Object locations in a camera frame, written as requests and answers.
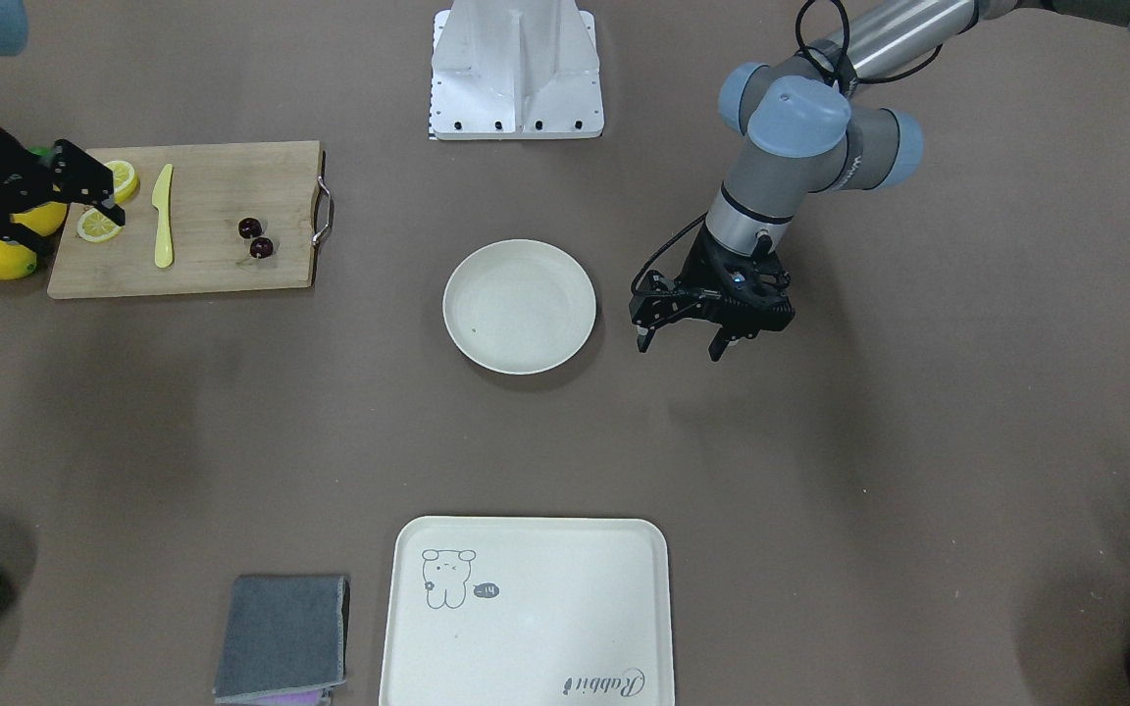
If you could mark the dark red cherry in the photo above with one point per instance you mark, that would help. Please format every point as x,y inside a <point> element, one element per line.
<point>261,247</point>
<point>250,228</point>

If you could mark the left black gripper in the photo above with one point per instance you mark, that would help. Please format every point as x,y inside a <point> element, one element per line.
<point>701,266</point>

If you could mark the grey folded cloth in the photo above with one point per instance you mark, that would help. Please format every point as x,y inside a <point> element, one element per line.
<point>284,641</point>

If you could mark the lower lemon slice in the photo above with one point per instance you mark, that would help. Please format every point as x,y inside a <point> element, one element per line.
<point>96,228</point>

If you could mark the yellow plastic knife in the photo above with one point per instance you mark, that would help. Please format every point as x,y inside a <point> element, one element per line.
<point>163,253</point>

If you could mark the wooden cutting board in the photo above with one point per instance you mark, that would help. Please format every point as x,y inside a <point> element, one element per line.
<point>214,185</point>

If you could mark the round yellow lemon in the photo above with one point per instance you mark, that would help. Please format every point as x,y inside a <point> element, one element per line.
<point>44,220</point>

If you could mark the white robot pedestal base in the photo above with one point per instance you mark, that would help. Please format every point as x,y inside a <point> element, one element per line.
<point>515,70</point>

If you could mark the lemon slice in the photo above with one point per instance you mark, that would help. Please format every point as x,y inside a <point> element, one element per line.
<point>96,228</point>
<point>125,179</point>

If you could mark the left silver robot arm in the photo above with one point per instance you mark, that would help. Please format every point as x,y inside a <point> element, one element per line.
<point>803,134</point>

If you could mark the upper lemon slice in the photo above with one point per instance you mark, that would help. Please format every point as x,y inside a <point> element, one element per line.
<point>125,179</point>

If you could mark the beige round plate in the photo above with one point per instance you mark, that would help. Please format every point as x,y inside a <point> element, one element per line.
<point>519,307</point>

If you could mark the cream rabbit tray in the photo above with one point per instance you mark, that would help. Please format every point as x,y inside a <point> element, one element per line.
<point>529,611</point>

